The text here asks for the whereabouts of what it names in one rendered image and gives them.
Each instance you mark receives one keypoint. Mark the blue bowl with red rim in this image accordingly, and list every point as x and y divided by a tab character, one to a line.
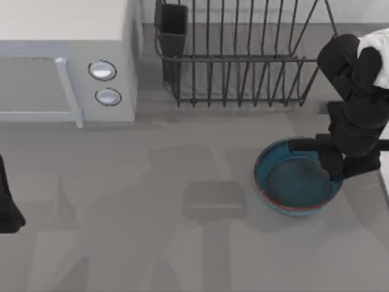
291	185

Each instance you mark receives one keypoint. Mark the black cutlery holder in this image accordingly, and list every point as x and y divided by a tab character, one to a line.
171	27

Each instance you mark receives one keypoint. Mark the small round microwave knob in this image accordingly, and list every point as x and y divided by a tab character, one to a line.
108	96

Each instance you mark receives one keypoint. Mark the large round microwave knob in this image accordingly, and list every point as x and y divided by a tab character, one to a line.
102	70

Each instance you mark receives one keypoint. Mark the pale microwave oven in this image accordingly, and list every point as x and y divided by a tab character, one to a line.
100	24

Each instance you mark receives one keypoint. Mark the pale microwave door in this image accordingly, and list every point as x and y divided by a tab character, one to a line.
30	85

